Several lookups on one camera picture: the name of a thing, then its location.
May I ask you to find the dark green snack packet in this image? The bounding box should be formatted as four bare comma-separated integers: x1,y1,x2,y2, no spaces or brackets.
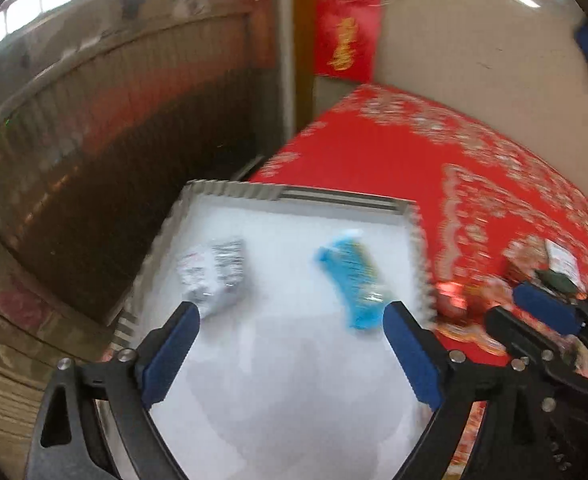
535,269,579,297

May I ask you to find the striped white cardboard box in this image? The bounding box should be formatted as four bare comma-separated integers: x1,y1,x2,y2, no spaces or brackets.
122,181,432,479

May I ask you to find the red floral tablecloth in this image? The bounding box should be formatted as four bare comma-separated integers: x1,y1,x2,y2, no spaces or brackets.
256,84,588,479

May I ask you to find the red foil candy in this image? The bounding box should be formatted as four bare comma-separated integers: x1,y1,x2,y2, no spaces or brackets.
435,281,489,321

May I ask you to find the white small snack packet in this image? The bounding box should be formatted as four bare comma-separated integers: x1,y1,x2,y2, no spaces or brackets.
544,240,582,286

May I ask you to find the dark red chocolate bar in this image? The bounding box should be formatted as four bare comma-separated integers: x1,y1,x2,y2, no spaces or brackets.
502,238,548,284

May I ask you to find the silver white snack packet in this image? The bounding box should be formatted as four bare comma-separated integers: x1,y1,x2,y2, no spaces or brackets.
176,236,248,318

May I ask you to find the blue milk sachima packet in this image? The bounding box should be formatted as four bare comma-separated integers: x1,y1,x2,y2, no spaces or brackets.
316,230,392,330

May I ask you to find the red gold wall envelope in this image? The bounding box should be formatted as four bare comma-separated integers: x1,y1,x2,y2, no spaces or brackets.
314,0,383,84

